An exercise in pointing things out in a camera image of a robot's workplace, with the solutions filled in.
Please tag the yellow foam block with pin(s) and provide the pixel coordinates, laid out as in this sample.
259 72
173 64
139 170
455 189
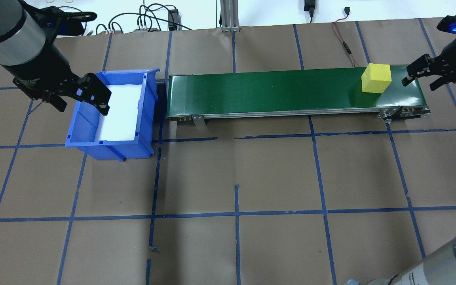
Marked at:
376 78

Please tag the blue plastic storage bin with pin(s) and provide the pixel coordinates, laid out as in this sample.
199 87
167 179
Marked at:
105 150

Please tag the grey terminal connector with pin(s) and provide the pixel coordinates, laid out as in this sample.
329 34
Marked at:
143 28

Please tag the black power adapter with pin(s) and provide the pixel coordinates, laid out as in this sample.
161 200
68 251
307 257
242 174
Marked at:
173 19
310 6

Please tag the green conveyor belt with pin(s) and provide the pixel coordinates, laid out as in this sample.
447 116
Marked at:
251 93

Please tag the aluminium profile post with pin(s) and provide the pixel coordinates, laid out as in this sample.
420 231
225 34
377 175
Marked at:
230 16

